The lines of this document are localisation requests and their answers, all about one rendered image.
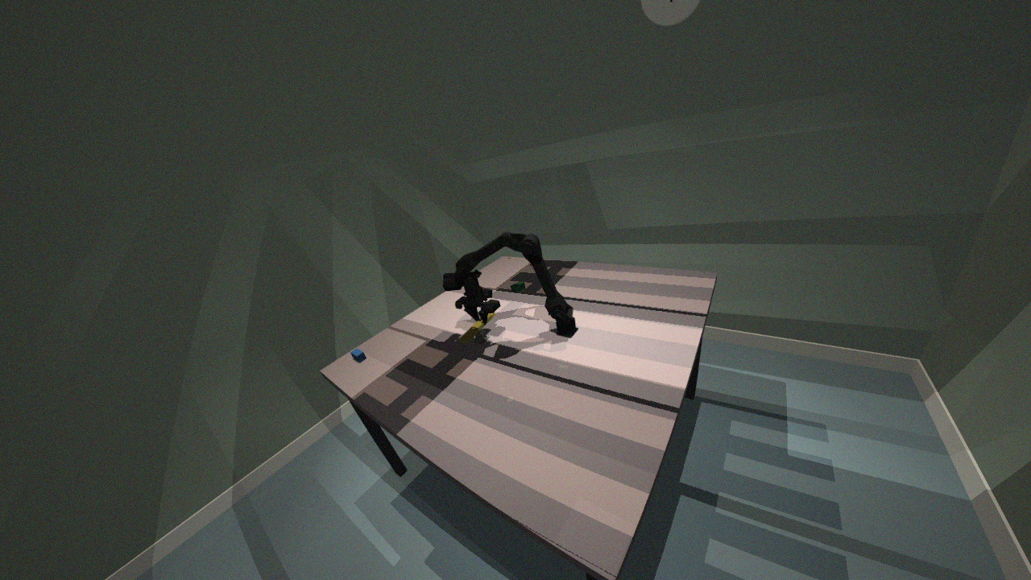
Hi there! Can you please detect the yellow bar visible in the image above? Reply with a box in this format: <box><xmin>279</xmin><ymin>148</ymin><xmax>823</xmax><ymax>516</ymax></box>
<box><xmin>459</xmin><ymin>312</ymin><xmax>495</xmax><ymax>344</ymax></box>

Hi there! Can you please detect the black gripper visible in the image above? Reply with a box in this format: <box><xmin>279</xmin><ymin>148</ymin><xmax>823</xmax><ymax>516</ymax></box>
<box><xmin>455</xmin><ymin>287</ymin><xmax>500</xmax><ymax>325</ymax></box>

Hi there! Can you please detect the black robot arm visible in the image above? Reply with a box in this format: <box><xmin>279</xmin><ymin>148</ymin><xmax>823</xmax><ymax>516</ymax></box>
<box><xmin>443</xmin><ymin>231</ymin><xmax>578</xmax><ymax>338</ymax></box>

